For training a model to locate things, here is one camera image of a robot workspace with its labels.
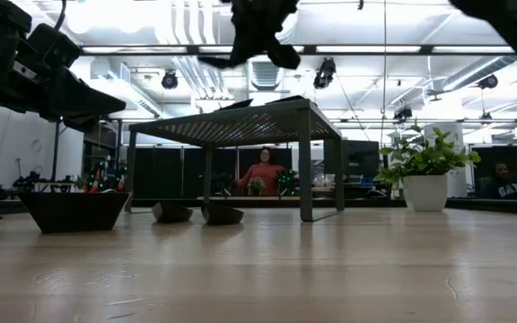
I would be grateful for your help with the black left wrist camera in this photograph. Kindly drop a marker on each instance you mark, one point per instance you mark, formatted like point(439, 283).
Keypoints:
point(54, 45)

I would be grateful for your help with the white wall clock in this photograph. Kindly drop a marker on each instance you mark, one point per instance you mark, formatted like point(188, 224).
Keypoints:
point(37, 145)

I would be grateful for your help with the black background monitor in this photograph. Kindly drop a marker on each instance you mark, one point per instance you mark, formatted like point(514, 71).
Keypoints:
point(359, 157)

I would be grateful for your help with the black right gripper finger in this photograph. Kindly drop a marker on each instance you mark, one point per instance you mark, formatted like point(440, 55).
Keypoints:
point(225, 61)
point(285, 56)

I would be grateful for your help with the small background flower pot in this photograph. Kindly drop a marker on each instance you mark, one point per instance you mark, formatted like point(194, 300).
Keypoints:
point(256, 184)

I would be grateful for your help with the person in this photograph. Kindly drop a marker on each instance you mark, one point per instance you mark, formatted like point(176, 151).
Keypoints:
point(263, 175)
point(505, 188)

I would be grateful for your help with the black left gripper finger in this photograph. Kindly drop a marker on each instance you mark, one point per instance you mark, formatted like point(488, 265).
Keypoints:
point(82, 123)
point(79, 102)

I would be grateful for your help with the background black robot arm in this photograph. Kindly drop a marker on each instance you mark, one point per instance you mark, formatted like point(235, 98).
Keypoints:
point(99, 177)

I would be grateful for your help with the black ceiling spot lamp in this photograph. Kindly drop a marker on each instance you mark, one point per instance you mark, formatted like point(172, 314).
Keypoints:
point(169, 80)
point(325, 72)
point(403, 113)
point(488, 81)

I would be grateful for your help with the green plant in white pot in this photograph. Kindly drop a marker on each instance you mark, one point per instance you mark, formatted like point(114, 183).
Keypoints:
point(424, 193)

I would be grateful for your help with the white cylindrical column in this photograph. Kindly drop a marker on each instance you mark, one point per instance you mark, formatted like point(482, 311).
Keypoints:
point(453, 134)

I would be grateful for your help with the grey perforated metal rack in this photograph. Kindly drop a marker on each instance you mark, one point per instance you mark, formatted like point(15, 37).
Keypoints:
point(240, 125)

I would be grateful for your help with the large dark bowl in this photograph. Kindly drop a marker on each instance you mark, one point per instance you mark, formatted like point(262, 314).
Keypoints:
point(74, 213)

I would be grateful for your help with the black vertical post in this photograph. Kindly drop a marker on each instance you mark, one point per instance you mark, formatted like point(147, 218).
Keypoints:
point(56, 152)

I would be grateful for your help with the black overhead frame beam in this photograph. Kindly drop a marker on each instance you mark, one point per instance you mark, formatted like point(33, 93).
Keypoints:
point(353, 49)

